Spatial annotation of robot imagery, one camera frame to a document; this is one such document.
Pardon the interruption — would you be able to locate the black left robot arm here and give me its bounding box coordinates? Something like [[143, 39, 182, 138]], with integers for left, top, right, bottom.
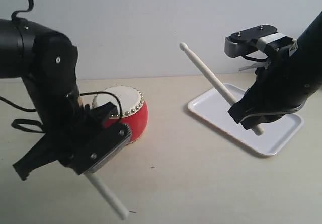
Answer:
[[1, 19, 132, 180]]

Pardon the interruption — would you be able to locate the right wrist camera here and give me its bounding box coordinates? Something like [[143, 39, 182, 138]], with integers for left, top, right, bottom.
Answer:
[[224, 25, 294, 58]]

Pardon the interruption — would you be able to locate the white drumstick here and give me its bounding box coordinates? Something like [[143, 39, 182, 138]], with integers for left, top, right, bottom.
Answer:
[[179, 42, 264, 136], [84, 173, 129, 220]]

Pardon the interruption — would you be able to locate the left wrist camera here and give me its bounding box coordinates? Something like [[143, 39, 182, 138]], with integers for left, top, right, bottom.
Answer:
[[89, 102, 118, 128]]

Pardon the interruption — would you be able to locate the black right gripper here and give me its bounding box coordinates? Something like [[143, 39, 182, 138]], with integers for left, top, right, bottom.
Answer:
[[228, 80, 287, 130]]

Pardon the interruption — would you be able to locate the white plastic tray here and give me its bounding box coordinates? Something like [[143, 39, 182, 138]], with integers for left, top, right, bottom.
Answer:
[[187, 88, 304, 156]]

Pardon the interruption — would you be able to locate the small red drum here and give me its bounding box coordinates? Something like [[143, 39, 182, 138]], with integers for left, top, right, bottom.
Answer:
[[92, 85, 148, 143]]

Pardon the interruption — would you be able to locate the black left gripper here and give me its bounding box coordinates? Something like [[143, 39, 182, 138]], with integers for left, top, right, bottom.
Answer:
[[13, 90, 132, 181]]

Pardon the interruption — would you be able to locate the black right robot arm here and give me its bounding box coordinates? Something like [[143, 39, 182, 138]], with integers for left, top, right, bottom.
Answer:
[[224, 15, 321, 129]]

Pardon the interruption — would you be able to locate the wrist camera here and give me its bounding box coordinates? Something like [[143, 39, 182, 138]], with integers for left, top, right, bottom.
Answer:
[[224, 25, 294, 58], [89, 102, 118, 128]]

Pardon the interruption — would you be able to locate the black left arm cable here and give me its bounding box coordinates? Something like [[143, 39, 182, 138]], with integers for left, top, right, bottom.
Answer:
[[0, 0, 126, 135]]

